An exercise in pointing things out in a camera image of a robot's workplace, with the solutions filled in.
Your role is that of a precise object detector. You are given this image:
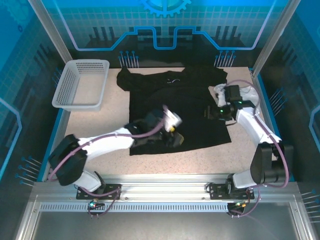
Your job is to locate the black floral print t-shirt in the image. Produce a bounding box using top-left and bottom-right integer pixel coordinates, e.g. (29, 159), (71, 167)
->
(116, 66), (232, 156)

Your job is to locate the crumpled white cloth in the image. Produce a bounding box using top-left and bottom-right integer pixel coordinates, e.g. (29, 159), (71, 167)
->
(208, 83), (261, 111)

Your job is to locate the blue table edge strip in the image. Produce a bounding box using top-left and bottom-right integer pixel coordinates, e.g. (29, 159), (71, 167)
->
(254, 73), (296, 182)
(37, 108), (66, 182)

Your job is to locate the white perforated plastic basket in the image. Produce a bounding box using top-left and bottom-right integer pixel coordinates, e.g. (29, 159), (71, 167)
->
(51, 59), (110, 112)

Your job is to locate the grey metal sheet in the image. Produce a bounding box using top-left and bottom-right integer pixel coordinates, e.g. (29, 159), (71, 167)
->
(32, 211), (301, 240)

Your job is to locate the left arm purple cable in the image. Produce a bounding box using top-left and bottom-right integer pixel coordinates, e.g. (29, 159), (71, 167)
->
(47, 104), (171, 182)

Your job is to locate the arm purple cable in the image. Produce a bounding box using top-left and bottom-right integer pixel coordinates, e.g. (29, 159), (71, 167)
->
(229, 79), (290, 188)
(47, 104), (171, 182)

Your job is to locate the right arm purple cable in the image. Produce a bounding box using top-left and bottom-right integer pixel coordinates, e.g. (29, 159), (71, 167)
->
(229, 79), (290, 188)

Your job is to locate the aluminium mounting rail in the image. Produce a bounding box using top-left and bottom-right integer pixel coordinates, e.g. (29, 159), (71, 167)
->
(32, 173), (300, 204)

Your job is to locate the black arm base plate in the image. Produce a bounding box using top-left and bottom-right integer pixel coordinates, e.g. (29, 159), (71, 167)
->
(208, 182), (256, 201)
(76, 183), (122, 201)

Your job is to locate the slotted grey cable duct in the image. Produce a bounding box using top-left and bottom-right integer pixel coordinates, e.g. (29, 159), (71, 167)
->
(38, 202), (232, 213)

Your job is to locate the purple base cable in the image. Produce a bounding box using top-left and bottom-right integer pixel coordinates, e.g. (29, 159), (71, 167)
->
(228, 186), (262, 218)
(79, 186), (123, 219)

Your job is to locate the cable connector with LED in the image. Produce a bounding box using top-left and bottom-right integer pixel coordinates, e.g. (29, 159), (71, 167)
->
(87, 198), (106, 211)
(227, 199), (248, 212)

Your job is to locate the aluminium frame post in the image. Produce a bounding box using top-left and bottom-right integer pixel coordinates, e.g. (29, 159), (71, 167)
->
(251, 0), (302, 77)
(27, 0), (74, 70)

